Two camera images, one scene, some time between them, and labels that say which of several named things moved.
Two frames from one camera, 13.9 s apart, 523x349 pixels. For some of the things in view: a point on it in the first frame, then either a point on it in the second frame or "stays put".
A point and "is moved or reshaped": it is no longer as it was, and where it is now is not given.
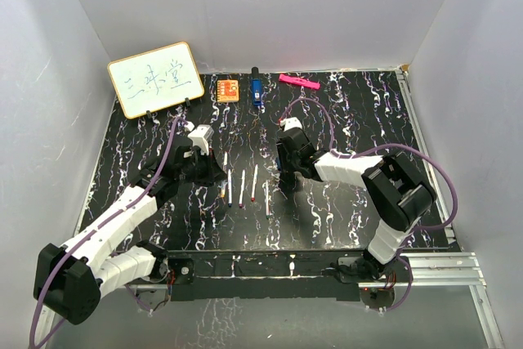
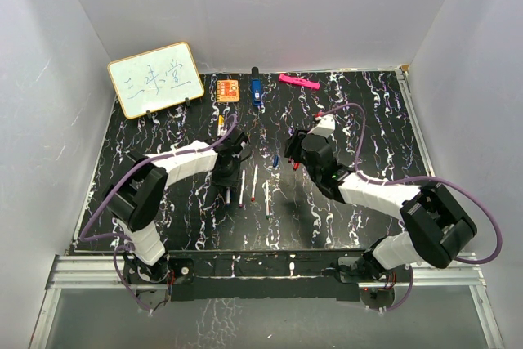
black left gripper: (213, 171) → (221, 183)
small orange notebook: (227, 91) stays put
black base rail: (260, 274) stays put
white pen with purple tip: (242, 189) stays put
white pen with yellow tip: (224, 177) is moved or reshaped
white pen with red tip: (252, 197) stays put
